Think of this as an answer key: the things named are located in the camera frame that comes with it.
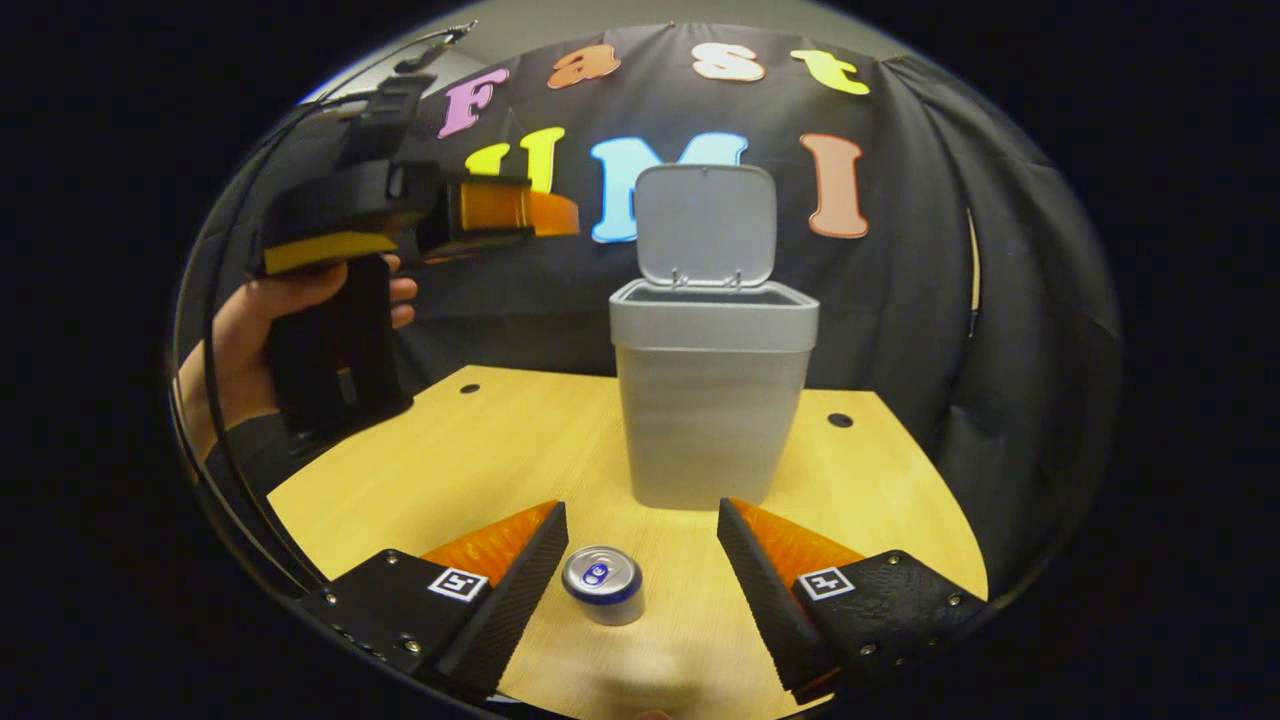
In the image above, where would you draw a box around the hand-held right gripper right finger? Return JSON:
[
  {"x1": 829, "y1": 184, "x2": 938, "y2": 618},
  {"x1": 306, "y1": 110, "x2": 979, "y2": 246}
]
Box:
[{"x1": 717, "y1": 497, "x2": 989, "y2": 704}]

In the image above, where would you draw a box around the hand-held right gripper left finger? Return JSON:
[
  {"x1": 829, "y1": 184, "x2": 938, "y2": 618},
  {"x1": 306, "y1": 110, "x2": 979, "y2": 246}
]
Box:
[{"x1": 300, "y1": 500, "x2": 569, "y2": 701}]

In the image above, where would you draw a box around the blue pop can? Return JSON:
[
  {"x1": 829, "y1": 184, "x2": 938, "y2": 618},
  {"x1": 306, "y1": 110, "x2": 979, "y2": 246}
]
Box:
[{"x1": 560, "y1": 545, "x2": 646, "y2": 627}]

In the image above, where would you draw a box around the white desktop garbage bin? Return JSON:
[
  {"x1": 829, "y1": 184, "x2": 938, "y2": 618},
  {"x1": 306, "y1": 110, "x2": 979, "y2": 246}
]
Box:
[{"x1": 608, "y1": 163, "x2": 821, "y2": 512}]

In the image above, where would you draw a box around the wooden desktop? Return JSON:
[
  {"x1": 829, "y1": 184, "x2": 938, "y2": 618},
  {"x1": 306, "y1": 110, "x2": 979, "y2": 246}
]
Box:
[{"x1": 267, "y1": 365, "x2": 989, "y2": 720}]

